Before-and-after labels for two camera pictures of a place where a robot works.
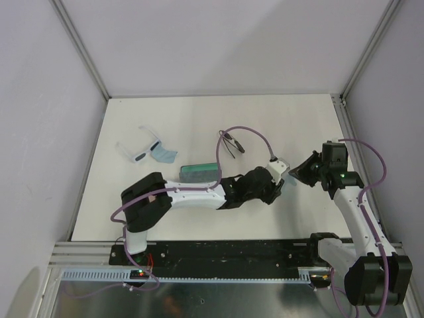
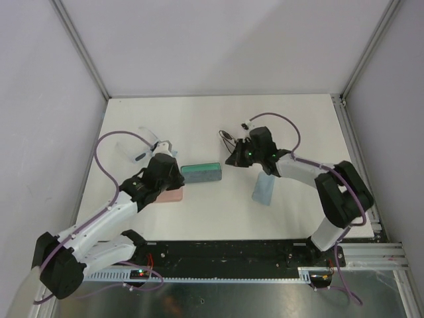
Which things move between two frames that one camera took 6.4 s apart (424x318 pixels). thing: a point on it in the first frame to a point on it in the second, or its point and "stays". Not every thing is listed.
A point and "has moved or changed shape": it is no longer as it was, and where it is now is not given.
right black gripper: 301,172 to 236,158
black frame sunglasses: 227,137 stays
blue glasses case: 199,173 stays
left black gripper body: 266,194 to 173,181
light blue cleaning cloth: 291,181 has moved or changed shape
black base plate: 219,256 stays
